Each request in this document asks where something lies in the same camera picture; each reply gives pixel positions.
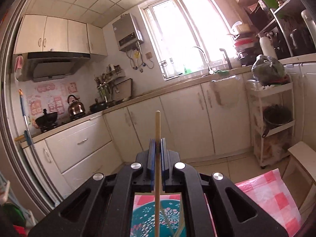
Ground red white checkered tablecloth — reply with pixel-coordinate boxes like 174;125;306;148
133;169;302;236

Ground white wooden stool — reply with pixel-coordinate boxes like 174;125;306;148
282;141;315;213

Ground blue perforated plastic basket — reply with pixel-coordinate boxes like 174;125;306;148
130;199;186;237

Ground utensil rack with plants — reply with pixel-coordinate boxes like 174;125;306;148
94;64;133;108

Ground blue handled mop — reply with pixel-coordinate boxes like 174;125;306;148
17;89;64;200

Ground white storage shelf rack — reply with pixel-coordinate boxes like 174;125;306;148
246;75;295;169

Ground range hood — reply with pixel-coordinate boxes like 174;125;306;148
14;51;90;82

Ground kitchen faucet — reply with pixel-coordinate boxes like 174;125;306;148
194;46;214;75

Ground black pan on shelf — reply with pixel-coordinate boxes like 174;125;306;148
261;104;292;138

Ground black wok on stove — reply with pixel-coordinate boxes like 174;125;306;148
35;109;58;133

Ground stacked pots on counter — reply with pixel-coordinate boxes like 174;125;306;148
230;21;260;66

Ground steel kettle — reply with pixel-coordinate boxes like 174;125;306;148
67;95;86;118

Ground wall gas water heater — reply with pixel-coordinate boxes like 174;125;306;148
113;13;144;52

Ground white thermos bottle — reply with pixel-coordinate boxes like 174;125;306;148
259;33;277;59

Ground cream kitchen base cabinets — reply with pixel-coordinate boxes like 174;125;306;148
20;56;316;198

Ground kitchen window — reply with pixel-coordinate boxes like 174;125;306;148
143;0;237;80

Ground upper wall cabinets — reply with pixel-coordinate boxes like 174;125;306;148
13;14;108;56

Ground dark plastic bag on shelf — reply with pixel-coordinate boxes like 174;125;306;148
251;55;286;86

